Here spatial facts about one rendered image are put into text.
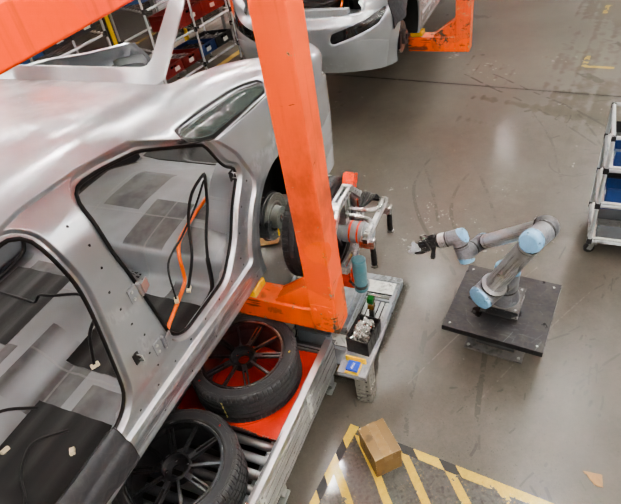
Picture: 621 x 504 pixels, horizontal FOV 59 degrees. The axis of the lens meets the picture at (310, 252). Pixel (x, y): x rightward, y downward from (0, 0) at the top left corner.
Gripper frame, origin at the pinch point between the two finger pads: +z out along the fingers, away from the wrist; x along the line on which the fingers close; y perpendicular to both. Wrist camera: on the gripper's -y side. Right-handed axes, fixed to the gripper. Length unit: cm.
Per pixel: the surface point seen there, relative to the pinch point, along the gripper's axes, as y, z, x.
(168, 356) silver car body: 69, 70, 127
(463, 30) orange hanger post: 7, 1, -360
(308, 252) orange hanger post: 59, 19, 58
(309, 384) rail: -8, 52, 88
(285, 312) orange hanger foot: 22, 62, 57
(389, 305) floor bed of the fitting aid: -47, 43, -9
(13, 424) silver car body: 82, 145, 167
